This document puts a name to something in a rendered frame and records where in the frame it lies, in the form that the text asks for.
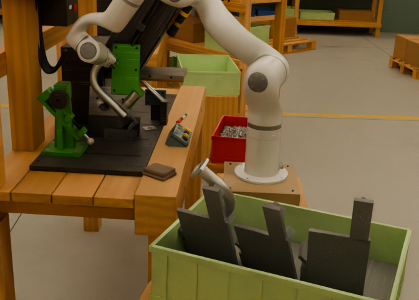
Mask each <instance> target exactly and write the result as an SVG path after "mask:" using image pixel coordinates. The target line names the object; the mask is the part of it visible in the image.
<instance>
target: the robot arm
mask: <svg viewBox="0 0 419 300"><path fill-rule="evenodd" d="M161 1H162V2H164V3H165V4H167V5H170V6H173V7H187V6H192V7H193V8H194V9H195V10H196V11H197V13H198V15H199V17H200V19H201V22H202V24H203V27H204V28H205V30H206V31H207V33H208V34H209V35H210V36H211V37H212V38H213V39H214V40H215V41H216V42H217V43H218V44H219V45H220V46H221V47H222V48H223V49H224V50H225V51H227V52H228V53H229V54H231V55H232V56H234V57H235V58H237V59H239V60H240V61H241V62H243V63H244V64H246V65H247V66H248V68H247V70H246V72H245V75H244V79H243V94H244V99H245V101H246V105H247V108H248V119H247V131H246V152H245V162H244V163H241V164H239V165H238V166H236V168H235V169H234V174H235V175H236V177H238V178H239V179H240V180H242V181H245V182H248V183H252V184H257V185H273V184H277V183H281V182H283V181H284V180H286V179H287V176H288V172H287V170H286V169H285V168H284V164H283V162H279V153H280V144H281V129H282V108H281V105H280V102H279V89H280V87H281V86H282V85H283V84H284V83H285V82H286V80H287V79H288V77H289V71H290V68H289V64H288V62H287V60H286V59H285V58H284V57H283V56H282V55H281V54H280V53H279V52H278V51H277V50H275V49H273V48H272V47H271V46H269V45H268V44H266V43H265V42H263V41H262V40H260V39H259V38H257V37H256V36H254V35H253V34H251V33H250V32H249V31H248V30H247V29H245V28H244V27H243V26H242V25H241V24H240V23H239V22H238V21H237V20H236V18H235V17H234V16H233V15H232V14H231V13H230V12H229V11H228V10H227V8H226V7H225V6H224V4H223V3H222V1H221V0H161ZM142 2H144V0H112V2H111V3H110V5H109V7H108V8H107V10H106V11H105V12H93V13H90V14H86V15H83V16H81V17H80V18H78V20H76V21H75V22H74V24H73V26H72V27H71V28H70V30H69V31H68V33H67V35H66V38H65V39H66V42H67V43H68V45H70V46H71V47H72V48H73V49H74V50H75V51H77V53H78V56H79V58H80V59H81V60H82V61H84V62H88V63H91V64H95V65H100V64H101V65H102V66H104V67H106V68H109V67H111V68H113V69H115V68H116V66H115V65H114V63H115V62H116V59H115V58H114V56H113V55H112V54H111V53H110V52H109V50H108V49H107V47H106V46H105V45H103V44H102V43H101V42H97V41H96V40H95V39H93V38H92V37H90V36H89V35H88V34H87V33H86V30H87V28H88V27H89V26H90V25H92V24H94V25H98V26H101V27H104V28H106V29H108V30H110V31H112V32H116V33H118V32H121V31H122V30H123V29H124V28H125V26H126V25H127V24H128V22H129V21H130V20H131V18H132V17H133V15H134V14H135V13H136V11H137V10H138V8H139V7H140V6H141V4H142Z"/></svg>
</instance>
